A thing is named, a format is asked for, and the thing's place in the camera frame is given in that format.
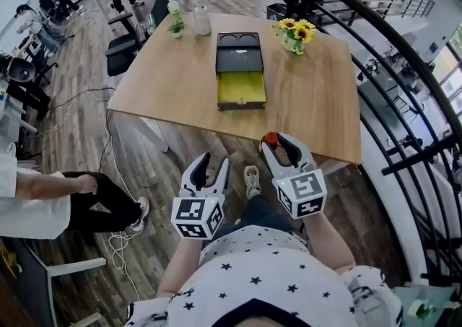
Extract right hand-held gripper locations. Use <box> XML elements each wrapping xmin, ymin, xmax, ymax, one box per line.
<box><xmin>261</xmin><ymin>132</ymin><xmax>328</xmax><ymax>220</ymax></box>

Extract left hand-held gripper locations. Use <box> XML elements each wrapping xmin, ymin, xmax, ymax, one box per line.
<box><xmin>170</xmin><ymin>152</ymin><xmax>231</xmax><ymax>240</ymax></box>

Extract black box with yellow drawer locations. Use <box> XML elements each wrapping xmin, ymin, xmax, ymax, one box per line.
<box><xmin>215</xmin><ymin>32</ymin><xmax>269</xmax><ymax>112</ymax></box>

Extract person's left forearm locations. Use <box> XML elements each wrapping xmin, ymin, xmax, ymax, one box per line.
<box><xmin>156</xmin><ymin>235</ymin><xmax>214</xmax><ymax>298</ymax></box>

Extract person's right forearm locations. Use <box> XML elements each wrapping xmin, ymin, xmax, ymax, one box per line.
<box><xmin>300</xmin><ymin>212</ymin><xmax>357</xmax><ymax>276</ymax></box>

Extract person's beige shoe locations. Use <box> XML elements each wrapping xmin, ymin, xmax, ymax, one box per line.
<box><xmin>243</xmin><ymin>165</ymin><xmax>262</xmax><ymax>201</ymax></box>

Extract person's dark trousers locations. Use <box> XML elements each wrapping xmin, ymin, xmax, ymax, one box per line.
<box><xmin>215</xmin><ymin>193</ymin><xmax>308</xmax><ymax>244</ymax></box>

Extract person's star print shirt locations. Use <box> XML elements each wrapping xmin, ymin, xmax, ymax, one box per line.
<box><xmin>123</xmin><ymin>224</ymin><xmax>404</xmax><ymax>327</ymax></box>

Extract sunflower bouquet in vase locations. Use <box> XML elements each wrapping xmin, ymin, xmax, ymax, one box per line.
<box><xmin>271</xmin><ymin>17</ymin><xmax>317</xmax><ymax>57</ymax></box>

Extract black bin with white print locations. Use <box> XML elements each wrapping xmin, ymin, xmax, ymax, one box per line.
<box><xmin>266</xmin><ymin>2</ymin><xmax>288</xmax><ymax>21</ymax></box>

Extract small green potted plant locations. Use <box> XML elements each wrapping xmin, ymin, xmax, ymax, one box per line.
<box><xmin>166</xmin><ymin>19</ymin><xmax>186</xmax><ymax>39</ymax></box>

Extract black metal railing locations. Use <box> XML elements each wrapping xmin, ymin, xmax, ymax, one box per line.
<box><xmin>281</xmin><ymin>0</ymin><xmax>462</xmax><ymax>285</ymax></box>

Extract roll of tape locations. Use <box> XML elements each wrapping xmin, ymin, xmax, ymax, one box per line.
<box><xmin>407</xmin><ymin>297</ymin><xmax>430</xmax><ymax>320</ymax></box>

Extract grey megaphone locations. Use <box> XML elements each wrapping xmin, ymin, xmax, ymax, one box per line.
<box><xmin>6</xmin><ymin>57</ymin><xmax>37</xmax><ymax>84</ymax></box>

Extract white floor cable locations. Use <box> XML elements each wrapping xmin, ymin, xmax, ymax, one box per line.
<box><xmin>103</xmin><ymin>108</ymin><xmax>146</xmax><ymax>302</ymax></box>

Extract black floor cable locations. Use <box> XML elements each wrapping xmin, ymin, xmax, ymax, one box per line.
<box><xmin>35</xmin><ymin>86</ymin><xmax>116</xmax><ymax>175</ymax></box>

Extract white shelf frame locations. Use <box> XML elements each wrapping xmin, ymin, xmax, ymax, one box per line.
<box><xmin>0</xmin><ymin>237</ymin><xmax>108</xmax><ymax>327</ymax></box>

